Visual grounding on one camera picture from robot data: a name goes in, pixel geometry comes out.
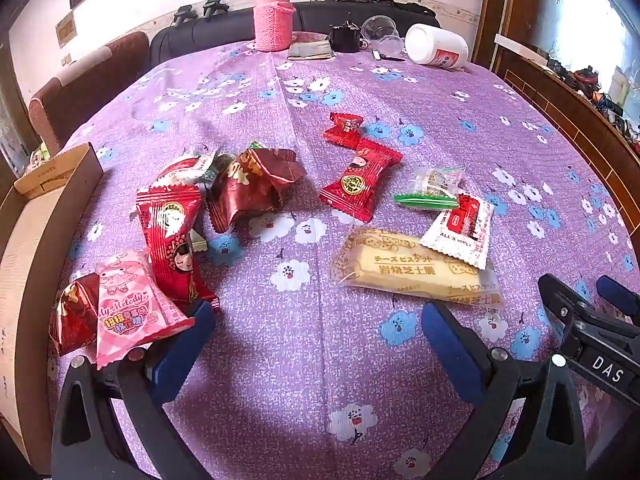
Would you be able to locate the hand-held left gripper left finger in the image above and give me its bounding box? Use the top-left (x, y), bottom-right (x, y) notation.
top-left (50, 300), bottom-right (221, 480)

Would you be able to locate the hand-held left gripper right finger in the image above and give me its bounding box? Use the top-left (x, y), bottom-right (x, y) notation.
top-left (421, 301), bottom-right (586, 480)

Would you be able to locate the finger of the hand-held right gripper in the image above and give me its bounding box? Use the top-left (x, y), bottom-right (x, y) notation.
top-left (597, 276), bottom-right (640, 318)
top-left (539, 274), bottom-right (601, 318)

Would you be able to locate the pink cartoon snack packet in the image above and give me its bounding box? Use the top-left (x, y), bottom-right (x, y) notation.
top-left (95, 249), bottom-right (197, 371)

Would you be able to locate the yellow cheese biscuit packet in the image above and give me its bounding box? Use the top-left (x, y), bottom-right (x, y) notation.
top-left (331, 226), bottom-right (502, 311)

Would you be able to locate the small dark red foil packet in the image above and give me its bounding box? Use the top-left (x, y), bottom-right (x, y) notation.
top-left (48, 272), bottom-right (101, 357)

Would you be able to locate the red doll print snack packet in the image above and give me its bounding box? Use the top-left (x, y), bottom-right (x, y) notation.
top-left (319, 139), bottom-right (404, 223)
top-left (136, 183), bottom-right (222, 311)

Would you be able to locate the white red-label snack packet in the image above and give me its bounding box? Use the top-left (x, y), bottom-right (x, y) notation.
top-left (419, 192), bottom-right (495, 270)

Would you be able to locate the clear green-edged snack packet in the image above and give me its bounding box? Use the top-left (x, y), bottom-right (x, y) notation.
top-left (393, 165), bottom-right (466, 211)

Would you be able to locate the cardboard box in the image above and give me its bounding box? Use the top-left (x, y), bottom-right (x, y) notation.
top-left (0, 142), bottom-right (104, 476)

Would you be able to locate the dark red snack packet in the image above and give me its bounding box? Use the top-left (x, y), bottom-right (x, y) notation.
top-left (206, 147), bottom-right (308, 233)

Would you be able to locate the white red round-label snack packet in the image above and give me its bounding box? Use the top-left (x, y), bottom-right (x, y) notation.
top-left (150, 150), bottom-right (218, 191)

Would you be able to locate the green white snack packet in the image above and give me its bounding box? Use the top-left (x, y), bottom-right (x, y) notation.
top-left (197, 147), bottom-right (237, 186)

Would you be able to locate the small red candy packet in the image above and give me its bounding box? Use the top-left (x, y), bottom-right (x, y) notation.
top-left (322, 111), bottom-right (364, 151)

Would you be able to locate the purple floral tablecloth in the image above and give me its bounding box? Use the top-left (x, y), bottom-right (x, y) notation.
top-left (47, 32), bottom-right (638, 480)

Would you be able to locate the wooden cabinet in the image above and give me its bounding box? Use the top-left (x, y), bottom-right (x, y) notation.
top-left (472, 0), bottom-right (640, 211)

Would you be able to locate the brown upholstered chair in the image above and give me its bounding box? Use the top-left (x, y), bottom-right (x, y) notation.
top-left (28, 31), bottom-right (151, 153)

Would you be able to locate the white plastic jar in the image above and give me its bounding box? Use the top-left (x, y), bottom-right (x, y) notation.
top-left (404, 23), bottom-right (470, 70)

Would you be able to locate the clear plastic cup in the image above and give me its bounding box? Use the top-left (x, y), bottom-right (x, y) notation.
top-left (361, 15), bottom-right (405, 58)

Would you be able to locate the black sofa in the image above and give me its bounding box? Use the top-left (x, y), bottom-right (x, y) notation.
top-left (149, 0), bottom-right (442, 66)

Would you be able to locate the black cup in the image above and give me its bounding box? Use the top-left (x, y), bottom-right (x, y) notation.
top-left (328, 21), bottom-right (362, 53)

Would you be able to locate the pink knit-sleeved bottle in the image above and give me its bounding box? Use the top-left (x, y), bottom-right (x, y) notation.
top-left (253, 0), bottom-right (296, 52)

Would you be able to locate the pile of cables and tools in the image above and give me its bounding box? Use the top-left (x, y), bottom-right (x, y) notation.
top-left (570, 65), bottom-right (640, 128)

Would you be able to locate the small wall plaque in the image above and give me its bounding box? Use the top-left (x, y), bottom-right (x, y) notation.
top-left (55, 11), bottom-right (77, 48)

